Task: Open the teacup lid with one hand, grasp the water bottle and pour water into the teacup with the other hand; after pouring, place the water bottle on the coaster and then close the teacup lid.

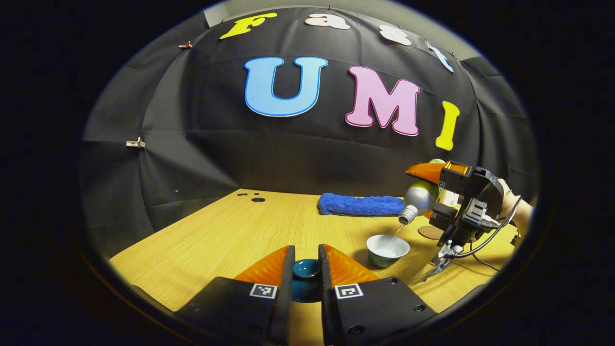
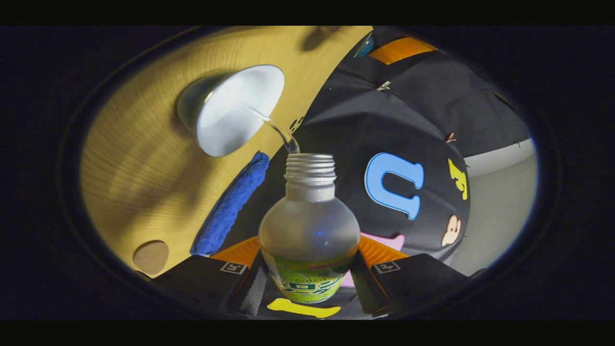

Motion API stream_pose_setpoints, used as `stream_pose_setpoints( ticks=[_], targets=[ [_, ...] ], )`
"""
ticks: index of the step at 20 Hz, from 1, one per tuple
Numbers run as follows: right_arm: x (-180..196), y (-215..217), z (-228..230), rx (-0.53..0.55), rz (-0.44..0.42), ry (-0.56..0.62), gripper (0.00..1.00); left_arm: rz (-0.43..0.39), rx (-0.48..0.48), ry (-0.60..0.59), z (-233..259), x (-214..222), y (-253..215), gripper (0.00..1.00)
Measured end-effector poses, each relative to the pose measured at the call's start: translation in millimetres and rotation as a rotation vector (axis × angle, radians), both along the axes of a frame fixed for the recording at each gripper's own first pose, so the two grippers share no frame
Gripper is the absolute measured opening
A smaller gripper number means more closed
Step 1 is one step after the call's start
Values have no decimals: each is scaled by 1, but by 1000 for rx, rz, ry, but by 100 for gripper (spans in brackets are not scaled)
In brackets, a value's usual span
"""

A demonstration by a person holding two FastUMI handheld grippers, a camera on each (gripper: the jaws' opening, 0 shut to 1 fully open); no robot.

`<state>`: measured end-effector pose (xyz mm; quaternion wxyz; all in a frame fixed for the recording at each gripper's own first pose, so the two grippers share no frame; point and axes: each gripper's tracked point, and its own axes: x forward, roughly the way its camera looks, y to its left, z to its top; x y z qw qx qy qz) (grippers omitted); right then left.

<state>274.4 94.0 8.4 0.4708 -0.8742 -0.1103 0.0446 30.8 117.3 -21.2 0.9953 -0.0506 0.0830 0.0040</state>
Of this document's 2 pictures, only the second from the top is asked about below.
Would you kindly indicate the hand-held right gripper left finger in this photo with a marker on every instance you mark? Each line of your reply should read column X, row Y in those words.
column 250, row 293

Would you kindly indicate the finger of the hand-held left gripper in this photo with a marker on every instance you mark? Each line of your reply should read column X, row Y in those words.
column 401, row 50

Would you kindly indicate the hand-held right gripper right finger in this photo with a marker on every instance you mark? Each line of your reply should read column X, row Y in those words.
column 365, row 288

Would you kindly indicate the silver green-label water bottle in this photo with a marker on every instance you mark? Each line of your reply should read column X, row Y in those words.
column 310, row 226

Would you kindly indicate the round cork coaster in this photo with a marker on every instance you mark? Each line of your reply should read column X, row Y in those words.
column 151, row 257

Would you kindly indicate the clear water stream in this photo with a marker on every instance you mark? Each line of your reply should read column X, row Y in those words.
column 283, row 134

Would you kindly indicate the teal teacup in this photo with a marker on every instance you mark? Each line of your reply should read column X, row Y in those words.
column 230, row 115

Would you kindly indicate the metal clip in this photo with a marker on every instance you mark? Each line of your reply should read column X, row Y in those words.
column 383, row 86

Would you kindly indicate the black backdrop cloth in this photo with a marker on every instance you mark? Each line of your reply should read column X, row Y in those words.
column 408, row 110

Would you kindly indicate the blue towel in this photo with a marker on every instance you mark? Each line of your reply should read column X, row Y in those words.
column 230, row 204

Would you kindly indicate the pink clip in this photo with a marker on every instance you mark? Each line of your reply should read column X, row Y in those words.
column 450, row 138

